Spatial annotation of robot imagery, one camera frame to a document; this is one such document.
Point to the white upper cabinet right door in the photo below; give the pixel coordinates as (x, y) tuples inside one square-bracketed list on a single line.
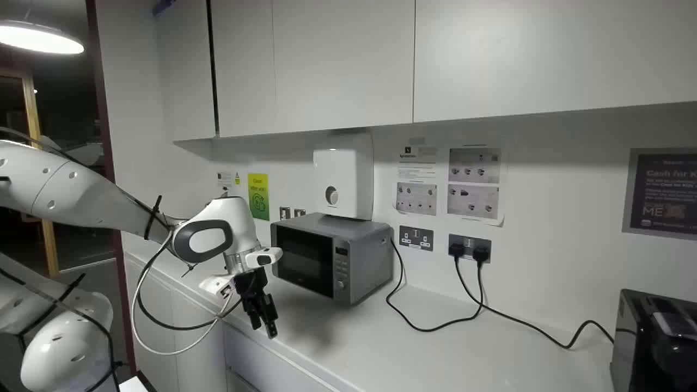
[(510, 58)]

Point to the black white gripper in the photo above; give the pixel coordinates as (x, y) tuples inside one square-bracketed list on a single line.
[(250, 282)]

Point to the white upper cabinet left door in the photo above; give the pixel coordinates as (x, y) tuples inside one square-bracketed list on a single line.
[(287, 66)]

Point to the white paper instruction signs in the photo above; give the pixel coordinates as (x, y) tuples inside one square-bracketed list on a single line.
[(464, 185)]

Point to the white lower cabinet front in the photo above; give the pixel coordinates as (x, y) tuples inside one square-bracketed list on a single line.
[(232, 356)]

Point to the double wall socket with plugs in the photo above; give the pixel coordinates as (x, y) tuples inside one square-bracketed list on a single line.
[(469, 247)]

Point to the yellow green wall sticker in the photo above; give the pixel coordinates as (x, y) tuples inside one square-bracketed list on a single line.
[(259, 197)]

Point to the white wall dispenser box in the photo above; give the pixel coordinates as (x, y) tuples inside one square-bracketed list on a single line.
[(336, 181)]

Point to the dark framed wall notice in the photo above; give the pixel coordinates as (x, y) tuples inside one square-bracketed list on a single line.
[(663, 192)]

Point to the white cabinet door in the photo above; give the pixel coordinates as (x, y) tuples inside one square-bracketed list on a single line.
[(287, 66), (510, 58)]

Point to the silver grey microwave oven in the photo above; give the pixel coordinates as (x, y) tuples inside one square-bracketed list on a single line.
[(336, 258)]

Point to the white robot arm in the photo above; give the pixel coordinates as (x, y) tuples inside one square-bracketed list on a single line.
[(67, 328)]

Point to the round ceiling lamp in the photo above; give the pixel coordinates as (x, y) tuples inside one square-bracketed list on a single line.
[(38, 38)]

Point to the black toaster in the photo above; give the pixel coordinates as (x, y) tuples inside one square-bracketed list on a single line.
[(655, 346)]

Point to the silver double wall socket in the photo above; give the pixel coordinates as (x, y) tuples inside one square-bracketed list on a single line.
[(417, 239)]

